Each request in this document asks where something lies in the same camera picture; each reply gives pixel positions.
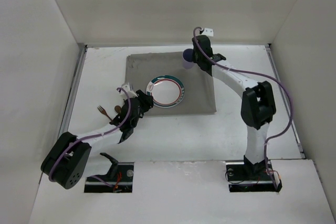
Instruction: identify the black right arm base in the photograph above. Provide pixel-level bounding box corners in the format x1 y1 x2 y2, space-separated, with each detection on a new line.
225 158 282 193

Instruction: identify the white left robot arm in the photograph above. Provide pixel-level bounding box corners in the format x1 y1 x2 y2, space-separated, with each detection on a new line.
40 88 154 189

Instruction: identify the brown wooden spoon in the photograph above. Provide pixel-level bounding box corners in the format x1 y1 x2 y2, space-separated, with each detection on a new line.
114 105 121 114

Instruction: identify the brown wooden fork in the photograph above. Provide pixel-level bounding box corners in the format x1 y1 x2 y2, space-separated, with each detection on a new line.
97 105 112 122

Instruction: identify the lilac plastic cup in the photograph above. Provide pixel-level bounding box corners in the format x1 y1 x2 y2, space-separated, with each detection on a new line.
182 48 194 70

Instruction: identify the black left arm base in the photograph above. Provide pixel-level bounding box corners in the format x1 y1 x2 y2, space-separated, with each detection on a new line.
82 153 134 193

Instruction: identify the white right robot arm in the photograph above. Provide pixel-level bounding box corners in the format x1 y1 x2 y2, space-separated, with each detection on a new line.
192 35 276 165

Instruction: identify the grey cloth placemat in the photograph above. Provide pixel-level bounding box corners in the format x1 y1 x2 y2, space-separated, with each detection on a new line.
125 52 216 116

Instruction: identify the white plate green rim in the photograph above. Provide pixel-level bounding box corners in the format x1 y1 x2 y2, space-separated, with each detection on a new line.
145 75 185 109

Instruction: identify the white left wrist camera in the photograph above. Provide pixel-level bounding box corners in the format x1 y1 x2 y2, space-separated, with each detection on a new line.
121 82 138 98

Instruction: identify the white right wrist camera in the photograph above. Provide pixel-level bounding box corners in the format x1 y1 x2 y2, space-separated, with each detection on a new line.
202 28 214 37

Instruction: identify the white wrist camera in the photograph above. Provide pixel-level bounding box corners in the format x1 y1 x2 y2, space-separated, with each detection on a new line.
121 82 138 98
202 28 214 37

